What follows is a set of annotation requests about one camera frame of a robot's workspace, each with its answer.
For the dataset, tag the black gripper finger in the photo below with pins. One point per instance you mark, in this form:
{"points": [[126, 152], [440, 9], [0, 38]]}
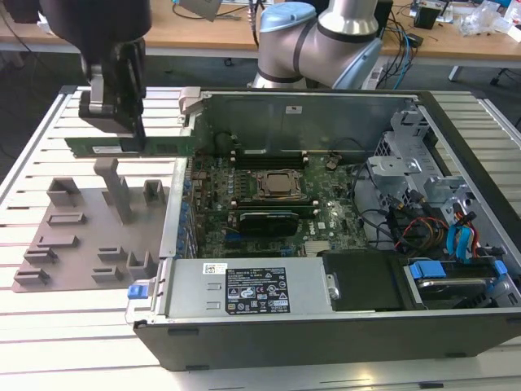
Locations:
{"points": [[102, 118], [130, 77]]}

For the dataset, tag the green RAM stick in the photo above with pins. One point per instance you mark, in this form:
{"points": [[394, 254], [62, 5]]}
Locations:
{"points": [[171, 146]]}

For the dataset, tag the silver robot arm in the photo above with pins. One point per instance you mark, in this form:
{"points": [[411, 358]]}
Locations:
{"points": [[285, 45]]}

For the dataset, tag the black RAM slot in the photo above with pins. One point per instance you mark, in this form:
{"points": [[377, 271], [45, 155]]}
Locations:
{"points": [[309, 212], [277, 201], [268, 156], [309, 209], [268, 161], [277, 205], [268, 152], [268, 165]]}

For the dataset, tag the grey plastic case latch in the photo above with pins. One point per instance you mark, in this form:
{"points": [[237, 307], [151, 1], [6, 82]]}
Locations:
{"points": [[189, 99]]}

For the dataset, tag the grey metal plate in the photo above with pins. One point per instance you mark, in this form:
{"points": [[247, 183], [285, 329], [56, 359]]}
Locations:
{"points": [[199, 8]]}

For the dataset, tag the grey parts rack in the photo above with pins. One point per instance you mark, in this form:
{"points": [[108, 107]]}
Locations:
{"points": [[81, 244]]}

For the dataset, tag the blue plastic latch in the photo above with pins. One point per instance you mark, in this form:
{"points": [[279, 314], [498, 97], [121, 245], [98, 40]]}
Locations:
{"points": [[136, 291]]}

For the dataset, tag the silver CPU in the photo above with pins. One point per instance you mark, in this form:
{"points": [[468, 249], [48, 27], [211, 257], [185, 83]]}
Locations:
{"points": [[279, 183]]}

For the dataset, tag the silver power supply with label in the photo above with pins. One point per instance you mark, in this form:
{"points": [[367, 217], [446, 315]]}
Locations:
{"points": [[191, 285]]}

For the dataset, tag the black graphics card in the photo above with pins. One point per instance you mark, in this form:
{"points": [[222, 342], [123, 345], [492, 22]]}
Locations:
{"points": [[268, 223]]}

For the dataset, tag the silver coin battery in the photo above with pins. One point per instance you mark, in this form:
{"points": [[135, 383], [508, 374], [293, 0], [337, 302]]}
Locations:
{"points": [[331, 163]]}

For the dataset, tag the green motherboard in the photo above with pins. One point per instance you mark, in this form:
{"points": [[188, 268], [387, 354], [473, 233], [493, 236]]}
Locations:
{"points": [[338, 220]]}

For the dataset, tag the small silver chipset heat sink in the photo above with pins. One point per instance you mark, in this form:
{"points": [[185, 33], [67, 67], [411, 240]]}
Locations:
{"points": [[317, 249]]}

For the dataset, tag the silver metal drive cage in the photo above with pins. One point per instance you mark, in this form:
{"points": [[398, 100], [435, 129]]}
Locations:
{"points": [[390, 171]]}

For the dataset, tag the black open PC case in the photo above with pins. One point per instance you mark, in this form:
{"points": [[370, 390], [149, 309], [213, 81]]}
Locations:
{"points": [[285, 350]]}

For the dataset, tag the black box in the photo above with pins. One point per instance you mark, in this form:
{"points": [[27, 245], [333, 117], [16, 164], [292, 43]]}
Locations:
{"points": [[427, 17]]}

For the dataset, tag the black plastic cover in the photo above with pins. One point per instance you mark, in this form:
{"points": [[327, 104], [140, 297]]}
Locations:
{"points": [[358, 281]]}

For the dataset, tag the hard disk in blue carrier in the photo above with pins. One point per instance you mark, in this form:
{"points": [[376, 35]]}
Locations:
{"points": [[427, 272]]}

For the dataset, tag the clear plastic bags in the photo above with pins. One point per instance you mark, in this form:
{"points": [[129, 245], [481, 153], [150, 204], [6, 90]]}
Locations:
{"points": [[484, 18]]}

